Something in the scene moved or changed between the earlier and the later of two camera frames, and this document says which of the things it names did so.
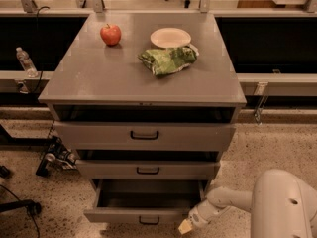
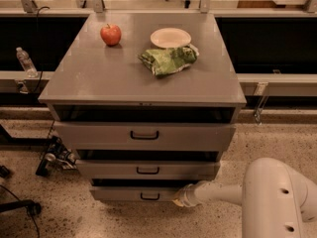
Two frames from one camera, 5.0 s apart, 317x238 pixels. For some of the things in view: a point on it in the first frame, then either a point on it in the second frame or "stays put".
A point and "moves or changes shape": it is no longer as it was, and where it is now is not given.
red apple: [111, 35] stays put
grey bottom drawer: [144, 201] moves or changes shape
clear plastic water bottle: [27, 62] stays put
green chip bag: [164, 61] stays put
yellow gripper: [200, 215] -> [187, 194]
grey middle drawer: [163, 165] stays put
